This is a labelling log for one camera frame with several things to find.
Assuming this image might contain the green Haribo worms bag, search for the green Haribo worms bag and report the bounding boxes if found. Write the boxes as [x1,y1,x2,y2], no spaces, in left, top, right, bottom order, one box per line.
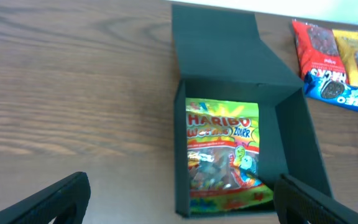
[186,98,273,213]

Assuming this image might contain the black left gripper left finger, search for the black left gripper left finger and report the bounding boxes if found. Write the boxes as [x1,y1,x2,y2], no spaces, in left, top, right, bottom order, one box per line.
[0,172,91,224]

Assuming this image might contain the blue Oreo cookie pack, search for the blue Oreo cookie pack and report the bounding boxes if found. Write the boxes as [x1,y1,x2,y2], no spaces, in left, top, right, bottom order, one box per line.
[304,72,358,112]

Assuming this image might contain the red Hacks candy bag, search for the red Hacks candy bag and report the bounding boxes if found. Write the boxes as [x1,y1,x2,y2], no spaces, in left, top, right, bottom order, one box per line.
[291,20,349,84]

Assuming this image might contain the dark green box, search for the dark green box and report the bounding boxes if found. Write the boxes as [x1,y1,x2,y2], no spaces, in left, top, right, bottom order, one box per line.
[172,4,332,217]

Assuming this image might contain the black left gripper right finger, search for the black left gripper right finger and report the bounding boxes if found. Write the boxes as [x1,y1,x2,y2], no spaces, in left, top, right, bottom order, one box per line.
[241,167,358,224]

